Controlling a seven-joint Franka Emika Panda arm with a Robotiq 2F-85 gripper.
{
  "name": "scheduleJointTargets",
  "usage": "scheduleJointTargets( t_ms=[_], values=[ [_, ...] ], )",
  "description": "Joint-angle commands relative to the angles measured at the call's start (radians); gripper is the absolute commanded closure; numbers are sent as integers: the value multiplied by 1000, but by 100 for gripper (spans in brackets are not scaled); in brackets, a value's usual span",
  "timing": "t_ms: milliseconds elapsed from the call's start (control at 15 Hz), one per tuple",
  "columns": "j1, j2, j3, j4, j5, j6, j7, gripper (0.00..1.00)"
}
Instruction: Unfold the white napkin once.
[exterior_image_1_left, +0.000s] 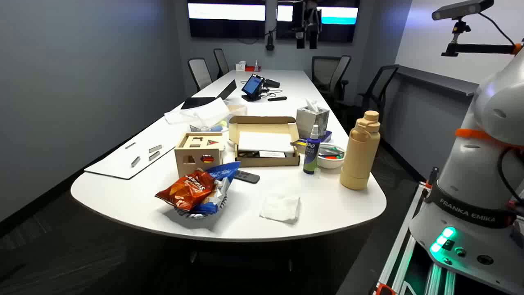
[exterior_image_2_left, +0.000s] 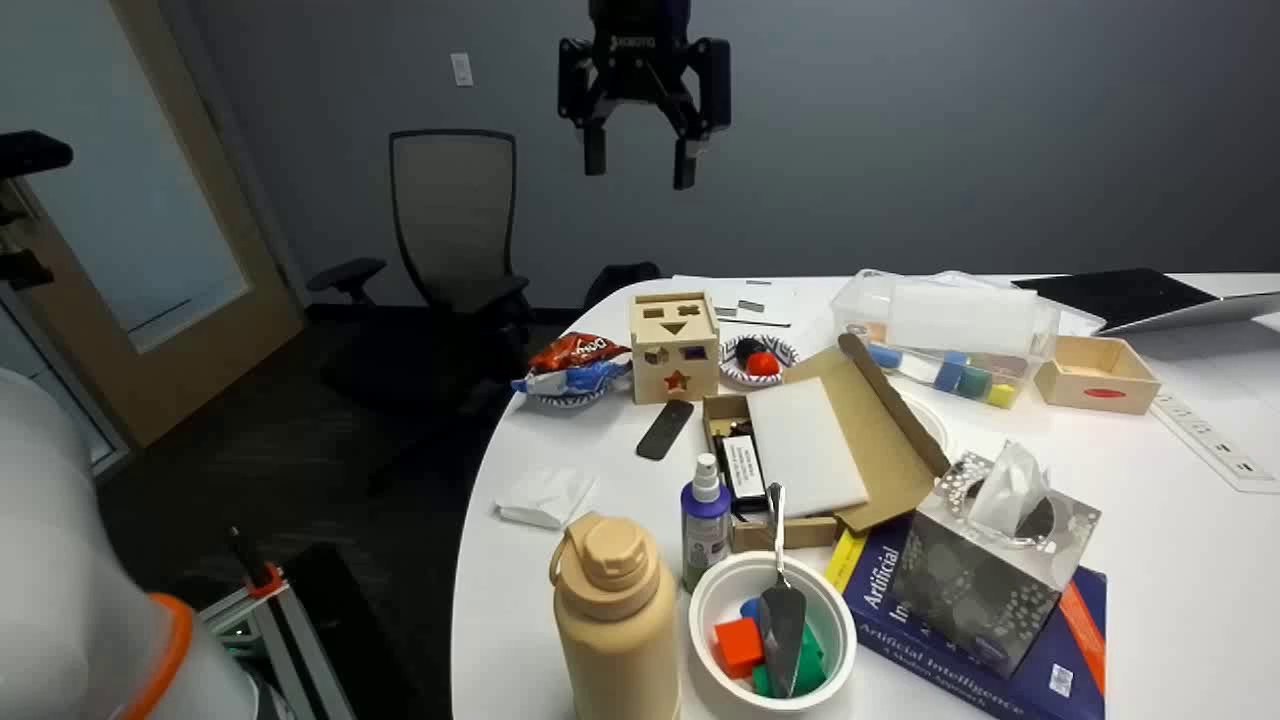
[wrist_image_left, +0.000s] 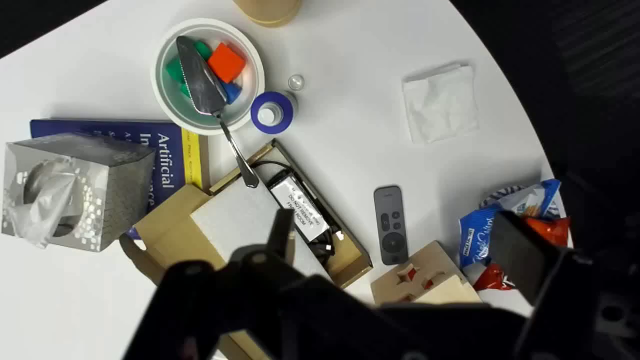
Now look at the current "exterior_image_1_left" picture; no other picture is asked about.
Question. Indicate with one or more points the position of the white paper napkin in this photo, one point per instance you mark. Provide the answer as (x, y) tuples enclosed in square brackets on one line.
[(281, 208)]

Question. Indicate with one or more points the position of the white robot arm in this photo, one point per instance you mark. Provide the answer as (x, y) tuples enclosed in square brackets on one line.
[(469, 221)]

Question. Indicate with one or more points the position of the open cardboard box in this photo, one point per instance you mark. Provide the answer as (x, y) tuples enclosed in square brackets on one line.
[(265, 141)]

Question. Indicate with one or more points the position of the black remote control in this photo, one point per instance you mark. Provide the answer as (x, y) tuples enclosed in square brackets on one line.
[(247, 177)]

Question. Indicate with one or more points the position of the blue white snack bag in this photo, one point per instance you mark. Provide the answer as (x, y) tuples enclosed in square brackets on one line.
[(224, 177)]

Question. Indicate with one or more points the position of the grey tissue box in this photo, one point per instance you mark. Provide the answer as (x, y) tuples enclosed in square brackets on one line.
[(309, 116)]

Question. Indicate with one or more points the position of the blue tablet on stand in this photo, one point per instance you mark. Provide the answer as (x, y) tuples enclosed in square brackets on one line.
[(253, 87)]

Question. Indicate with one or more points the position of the wooden shape sorter box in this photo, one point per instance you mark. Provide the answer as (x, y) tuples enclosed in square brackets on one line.
[(199, 149)]

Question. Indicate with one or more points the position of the white bowl with blocks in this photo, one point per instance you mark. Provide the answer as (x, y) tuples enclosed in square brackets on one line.
[(330, 156)]

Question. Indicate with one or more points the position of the black laptop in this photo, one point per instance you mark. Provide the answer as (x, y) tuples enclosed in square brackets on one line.
[(196, 102)]

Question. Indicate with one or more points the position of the orange chip bag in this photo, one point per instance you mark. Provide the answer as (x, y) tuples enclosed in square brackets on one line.
[(189, 190)]

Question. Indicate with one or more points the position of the tan water bottle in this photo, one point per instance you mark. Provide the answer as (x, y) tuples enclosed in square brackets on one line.
[(363, 144)]

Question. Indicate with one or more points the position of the black office chair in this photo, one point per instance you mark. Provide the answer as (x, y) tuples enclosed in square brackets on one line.
[(374, 97)]

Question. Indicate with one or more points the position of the white paper sheet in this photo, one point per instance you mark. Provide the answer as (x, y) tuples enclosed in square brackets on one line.
[(140, 151)]

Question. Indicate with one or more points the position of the wall monitor screen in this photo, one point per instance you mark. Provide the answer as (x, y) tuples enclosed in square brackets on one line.
[(255, 18)]

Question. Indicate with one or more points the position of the camera on black mount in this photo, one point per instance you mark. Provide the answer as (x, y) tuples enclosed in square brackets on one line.
[(458, 12)]

